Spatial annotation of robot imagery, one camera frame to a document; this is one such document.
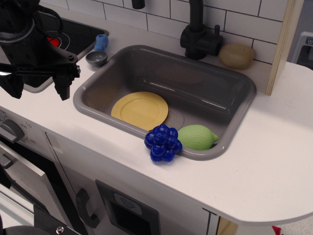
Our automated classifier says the grey dishwasher control panel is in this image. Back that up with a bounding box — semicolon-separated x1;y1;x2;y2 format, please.
95;180;161;235

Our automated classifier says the grey plastic sink basin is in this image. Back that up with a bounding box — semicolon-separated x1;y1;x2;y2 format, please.
73;45;256;161

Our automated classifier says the green toy lime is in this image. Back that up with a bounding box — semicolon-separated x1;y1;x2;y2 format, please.
178;124;219;150

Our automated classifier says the white oven door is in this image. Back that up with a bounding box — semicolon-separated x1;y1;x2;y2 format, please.
0;142;58;216

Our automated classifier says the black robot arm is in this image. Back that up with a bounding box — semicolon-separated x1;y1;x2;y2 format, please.
0;0;80;100

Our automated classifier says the yellow toy plate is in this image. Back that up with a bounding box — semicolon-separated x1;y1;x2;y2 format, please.
111;92;169;131

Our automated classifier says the beige toy potato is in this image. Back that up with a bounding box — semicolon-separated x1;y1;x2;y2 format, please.
219;44;255;70

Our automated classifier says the grey oven knob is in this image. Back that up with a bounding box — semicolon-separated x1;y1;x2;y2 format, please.
0;119;25;143

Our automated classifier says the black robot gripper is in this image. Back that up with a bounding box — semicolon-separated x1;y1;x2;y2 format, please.
0;14;81;101

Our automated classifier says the light wooden side panel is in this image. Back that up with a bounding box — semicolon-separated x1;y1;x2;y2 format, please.
265;0;304;96

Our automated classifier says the blue toy blueberry cluster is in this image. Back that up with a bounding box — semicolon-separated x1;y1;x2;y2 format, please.
144;124;182;162

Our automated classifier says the small grey toy bowl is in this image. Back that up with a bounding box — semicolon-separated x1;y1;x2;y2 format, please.
86;50;108;67

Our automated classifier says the grey cabinet door handle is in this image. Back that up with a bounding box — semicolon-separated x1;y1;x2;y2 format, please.
75;188;100;229

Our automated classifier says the black toy stovetop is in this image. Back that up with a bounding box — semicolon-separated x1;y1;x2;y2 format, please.
23;19;109;93

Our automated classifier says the black toy faucet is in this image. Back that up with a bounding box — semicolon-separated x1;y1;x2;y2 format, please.
180;0;223;60

